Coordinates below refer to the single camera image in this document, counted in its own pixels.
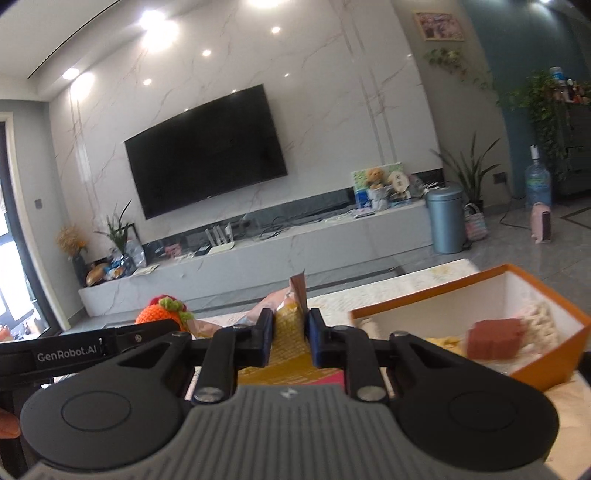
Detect hanging vine plant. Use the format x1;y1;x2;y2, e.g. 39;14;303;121
423;46;491;92

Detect ivy plant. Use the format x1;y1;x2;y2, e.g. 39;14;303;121
507;69;574;182

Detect green potted plant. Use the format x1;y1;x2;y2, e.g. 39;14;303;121
93;200;140;260

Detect yellow cloth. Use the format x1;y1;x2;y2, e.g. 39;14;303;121
425;336;468;359

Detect grey marble television cabinet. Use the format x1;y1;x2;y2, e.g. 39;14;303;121
76;185;445;319

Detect blue water bottle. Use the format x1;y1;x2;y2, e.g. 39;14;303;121
523;144;553;209

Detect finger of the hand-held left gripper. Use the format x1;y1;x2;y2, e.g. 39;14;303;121
99;320;182;357

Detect pink and yellow snack packet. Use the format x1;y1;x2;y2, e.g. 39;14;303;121
185;270;348;385

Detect white router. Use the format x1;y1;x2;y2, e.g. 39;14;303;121
205;223;237;256

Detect woven pastel bag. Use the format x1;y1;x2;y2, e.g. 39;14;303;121
462;203;489;242

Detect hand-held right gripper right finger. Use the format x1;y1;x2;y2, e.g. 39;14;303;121
307;308;467;402

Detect pink heater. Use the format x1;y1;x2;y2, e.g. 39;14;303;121
530;202;554;244

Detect black television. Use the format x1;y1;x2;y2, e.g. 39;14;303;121
124;84;290;221

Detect black cables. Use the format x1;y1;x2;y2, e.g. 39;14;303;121
256;220;326;241

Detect framed picture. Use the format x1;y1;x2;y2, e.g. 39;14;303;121
412;11;466;42

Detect group of small bottles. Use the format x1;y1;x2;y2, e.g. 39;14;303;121
549;66;591;105

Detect orange cardboard box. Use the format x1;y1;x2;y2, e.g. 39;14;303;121
349;263;591;392

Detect blue trash can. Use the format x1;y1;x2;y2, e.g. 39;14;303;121
425;182;468;255

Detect yellow flowers in dark vase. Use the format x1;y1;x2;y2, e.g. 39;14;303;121
56;224;89;288

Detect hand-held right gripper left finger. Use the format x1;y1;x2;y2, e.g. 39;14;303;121
117;308;278;404

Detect pink lace tablecloth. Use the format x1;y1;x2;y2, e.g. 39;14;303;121
189;257;591;462

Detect reddish brown soft block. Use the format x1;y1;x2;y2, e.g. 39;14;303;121
466;318;528;361

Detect golden dish with snacks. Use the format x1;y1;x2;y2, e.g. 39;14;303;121
85;256;136;287

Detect clear plastic bag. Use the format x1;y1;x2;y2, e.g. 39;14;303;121
124;239;147;269

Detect tall green floor plant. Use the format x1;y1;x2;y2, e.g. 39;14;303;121
431;133;502;209

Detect orange crochet toy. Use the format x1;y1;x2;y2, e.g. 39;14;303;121
135;295;195;332

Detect teddy bear gift box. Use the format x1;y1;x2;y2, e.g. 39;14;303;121
351;162;413;212

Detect person's left hand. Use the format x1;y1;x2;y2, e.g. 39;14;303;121
0;409;22;439

